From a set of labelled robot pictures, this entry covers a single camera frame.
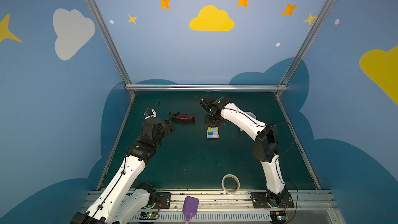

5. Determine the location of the front aluminium rail bed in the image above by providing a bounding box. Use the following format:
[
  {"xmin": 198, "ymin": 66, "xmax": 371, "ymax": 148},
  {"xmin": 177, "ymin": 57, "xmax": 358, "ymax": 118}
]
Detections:
[{"xmin": 76, "ymin": 188, "xmax": 347, "ymax": 224}]

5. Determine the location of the purple plastic scoop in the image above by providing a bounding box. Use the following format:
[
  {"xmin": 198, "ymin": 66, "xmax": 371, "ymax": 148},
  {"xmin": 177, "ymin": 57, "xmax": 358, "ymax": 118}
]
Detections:
[{"xmin": 182, "ymin": 196, "xmax": 200, "ymax": 224}]

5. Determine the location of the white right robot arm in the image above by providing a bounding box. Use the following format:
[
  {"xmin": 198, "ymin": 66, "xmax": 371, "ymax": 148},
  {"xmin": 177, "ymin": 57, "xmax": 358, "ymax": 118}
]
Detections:
[{"xmin": 200, "ymin": 95, "xmax": 294, "ymax": 208}]

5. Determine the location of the aluminium left corner post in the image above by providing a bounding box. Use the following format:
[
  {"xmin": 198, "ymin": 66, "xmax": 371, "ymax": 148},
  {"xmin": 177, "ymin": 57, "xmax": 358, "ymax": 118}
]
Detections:
[{"xmin": 85, "ymin": 0, "xmax": 131, "ymax": 88}]

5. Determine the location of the translucent plastic mug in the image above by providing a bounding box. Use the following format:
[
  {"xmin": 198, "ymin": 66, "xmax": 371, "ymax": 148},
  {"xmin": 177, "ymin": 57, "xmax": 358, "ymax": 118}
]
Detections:
[{"xmin": 239, "ymin": 112, "xmax": 256, "ymax": 132}]

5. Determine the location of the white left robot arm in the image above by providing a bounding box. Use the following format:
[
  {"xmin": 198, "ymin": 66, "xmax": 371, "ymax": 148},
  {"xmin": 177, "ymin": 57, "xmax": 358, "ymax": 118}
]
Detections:
[{"xmin": 70, "ymin": 117, "xmax": 174, "ymax": 224}]

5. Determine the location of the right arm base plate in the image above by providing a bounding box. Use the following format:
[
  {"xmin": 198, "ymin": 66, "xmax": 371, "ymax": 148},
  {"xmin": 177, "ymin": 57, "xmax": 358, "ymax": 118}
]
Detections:
[{"xmin": 250, "ymin": 191, "xmax": 295, "ymax": 208}]

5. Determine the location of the lime green wooden block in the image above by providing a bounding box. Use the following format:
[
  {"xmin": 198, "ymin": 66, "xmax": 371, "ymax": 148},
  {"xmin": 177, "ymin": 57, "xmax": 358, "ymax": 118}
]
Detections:
[{"xmin": 208, "ymin": 127, "xmax": 219, "ymax": 133}]

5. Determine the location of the left side frame rail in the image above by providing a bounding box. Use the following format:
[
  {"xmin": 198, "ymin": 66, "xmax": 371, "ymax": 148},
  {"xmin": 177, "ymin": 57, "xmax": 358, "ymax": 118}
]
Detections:
[{"xmin": 96, "ymin": 96, "xmax": 135, "ymax": 190}]

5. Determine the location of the aluminium corner post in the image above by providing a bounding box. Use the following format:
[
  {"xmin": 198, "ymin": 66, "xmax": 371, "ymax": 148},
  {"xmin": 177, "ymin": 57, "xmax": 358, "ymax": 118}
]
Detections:
[
  {"xmin": 275, "ymin": 0, "xmax": 337, "ymax": 98},
  {"xmin": 85, "ymin": 0, "xmax": 131, "ymax": 88}
]

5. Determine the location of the aluminium right corner post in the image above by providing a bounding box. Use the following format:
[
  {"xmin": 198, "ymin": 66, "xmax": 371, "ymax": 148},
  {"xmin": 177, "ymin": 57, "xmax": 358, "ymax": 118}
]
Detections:
[{"xmin": 275, "ymin": 0, "xmax": 337, "ymax": 98}]

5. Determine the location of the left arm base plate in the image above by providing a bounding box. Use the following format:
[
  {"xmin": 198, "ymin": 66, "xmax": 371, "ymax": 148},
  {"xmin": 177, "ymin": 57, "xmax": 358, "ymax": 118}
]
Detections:
[{"xmin": 152, "ymin": 192, "xmax": 171, "ymax": 210}]

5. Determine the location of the aluminium back frame rail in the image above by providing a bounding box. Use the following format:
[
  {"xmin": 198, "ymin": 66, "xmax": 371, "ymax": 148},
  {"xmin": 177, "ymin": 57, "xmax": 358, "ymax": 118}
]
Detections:
[{"xmin": 125, "ymin": 84, "xmax": 288, "ymax": 91}]

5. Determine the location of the roll of tape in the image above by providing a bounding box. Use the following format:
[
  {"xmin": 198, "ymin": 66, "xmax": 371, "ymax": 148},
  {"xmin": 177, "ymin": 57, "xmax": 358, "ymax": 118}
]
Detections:
[{"xmin": 221, "ymin": 174, "xmax": 240, "ymax": 195}]

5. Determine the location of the right side frame rail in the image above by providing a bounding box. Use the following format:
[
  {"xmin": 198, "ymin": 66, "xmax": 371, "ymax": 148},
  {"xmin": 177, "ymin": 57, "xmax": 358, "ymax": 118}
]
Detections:
[{"xmin": 276, "ymin": 97, "xmax": 321, "ymax": 190}]

